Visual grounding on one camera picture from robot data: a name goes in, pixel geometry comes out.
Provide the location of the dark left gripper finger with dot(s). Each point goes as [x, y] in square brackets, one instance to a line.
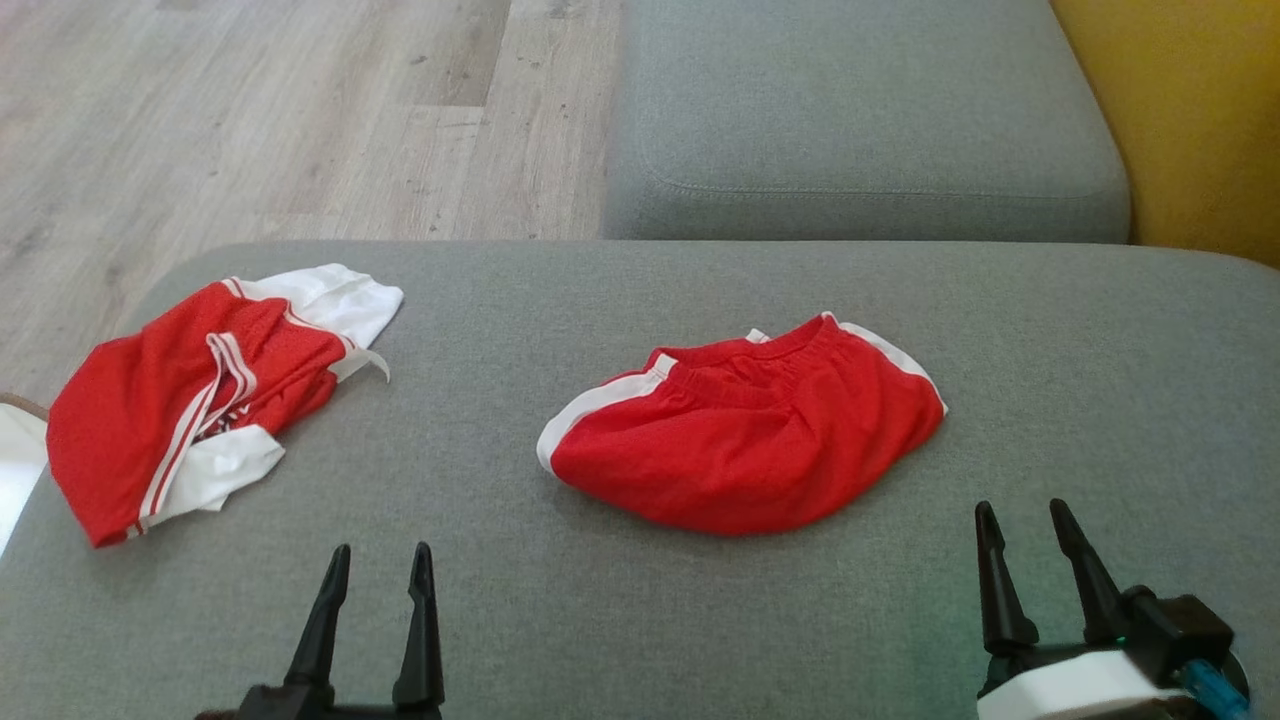
[322, 620]
[421, 640]

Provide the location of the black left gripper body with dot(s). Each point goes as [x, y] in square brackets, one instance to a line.
[300, 708]

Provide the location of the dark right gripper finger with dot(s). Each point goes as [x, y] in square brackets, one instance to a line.
[1095, 590]
[1000, 600]

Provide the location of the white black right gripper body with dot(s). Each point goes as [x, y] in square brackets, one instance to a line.
[1070, 690]

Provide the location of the red white striped jersey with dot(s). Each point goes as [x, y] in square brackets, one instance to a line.
[130, 420]

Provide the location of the red shorts with white stripes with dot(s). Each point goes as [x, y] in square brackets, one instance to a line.
[750, 460]

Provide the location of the large grey sofa seat cushion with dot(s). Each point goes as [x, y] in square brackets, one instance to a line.
[620, 630]

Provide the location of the white round object brown rim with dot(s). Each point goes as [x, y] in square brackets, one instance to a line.
[15, 460]

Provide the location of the small grey sofa cushion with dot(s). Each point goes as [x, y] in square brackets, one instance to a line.
[860, 100]

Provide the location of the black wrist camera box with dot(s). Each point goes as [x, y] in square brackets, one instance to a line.
[1180, 630]

